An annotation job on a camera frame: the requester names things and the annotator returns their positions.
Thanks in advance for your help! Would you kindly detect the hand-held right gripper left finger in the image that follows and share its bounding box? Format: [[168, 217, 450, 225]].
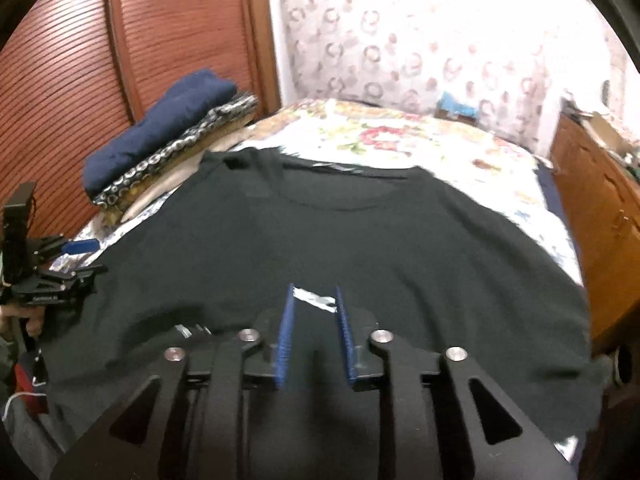
[[50, 284, 296, 480]]

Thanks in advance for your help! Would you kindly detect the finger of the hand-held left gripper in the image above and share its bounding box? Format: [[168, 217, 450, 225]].
[[36, 237, 102, 262], [32, 264, 109, 295]]

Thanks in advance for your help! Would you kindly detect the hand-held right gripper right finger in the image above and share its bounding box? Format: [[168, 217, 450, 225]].
[[335, 285, 581, 480]]

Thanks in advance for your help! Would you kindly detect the black t-shirt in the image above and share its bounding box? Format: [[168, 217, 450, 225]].
[[40, 147, 606, 453]]

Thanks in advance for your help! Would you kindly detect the person's left hand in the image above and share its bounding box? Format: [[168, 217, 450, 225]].
[[0, 306, 47, 341]]

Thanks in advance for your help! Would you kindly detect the dotted dark folded cloth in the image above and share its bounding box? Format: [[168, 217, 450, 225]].
[[92, 92, 261, 211]]

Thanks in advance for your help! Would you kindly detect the navy folded cloth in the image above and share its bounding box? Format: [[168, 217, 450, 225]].
[[82, 69, 238, 198]]

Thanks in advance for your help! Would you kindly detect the person's grey clothing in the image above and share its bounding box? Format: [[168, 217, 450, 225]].
[[0, 335, 68, 480]]

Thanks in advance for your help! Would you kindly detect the beige folded cloth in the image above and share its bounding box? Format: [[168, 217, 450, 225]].
[[120, 112, 262, 221]]

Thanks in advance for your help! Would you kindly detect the white blue floral quilt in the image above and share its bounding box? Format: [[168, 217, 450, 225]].
[[75, 125, 585, 461]]

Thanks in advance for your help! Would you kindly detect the wooden slatted wardrobe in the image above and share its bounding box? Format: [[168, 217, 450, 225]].
[[0, 0, 281, 241]]

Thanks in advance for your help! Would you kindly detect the navy bed sheet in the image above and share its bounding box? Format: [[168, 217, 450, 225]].
[[536, 157, 587, 288]]

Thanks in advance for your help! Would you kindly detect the small blue object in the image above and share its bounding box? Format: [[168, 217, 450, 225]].
[[435, 91, 479, 122]]

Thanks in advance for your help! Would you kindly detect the wooden dresser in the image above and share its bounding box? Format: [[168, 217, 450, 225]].
[[549, 110, 640, 356]]

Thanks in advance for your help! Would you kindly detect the open cardboard box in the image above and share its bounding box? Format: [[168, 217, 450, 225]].
[[575, 107, 631, 153]]

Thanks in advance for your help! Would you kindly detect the ring patterned curtain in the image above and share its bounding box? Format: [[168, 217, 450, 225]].
[[265, 0, 618, 153]]

